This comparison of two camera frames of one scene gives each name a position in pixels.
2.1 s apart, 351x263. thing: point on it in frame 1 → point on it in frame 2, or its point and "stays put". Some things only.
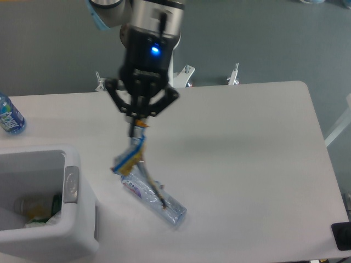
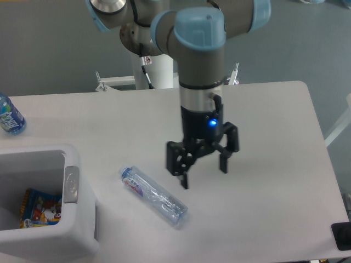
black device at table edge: [341, 232] stays put
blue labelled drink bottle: [11, 120] stays put
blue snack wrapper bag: [127, 159] → [40, 209]
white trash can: [42, 170] stays put
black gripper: [145, 59] → [200, 129]
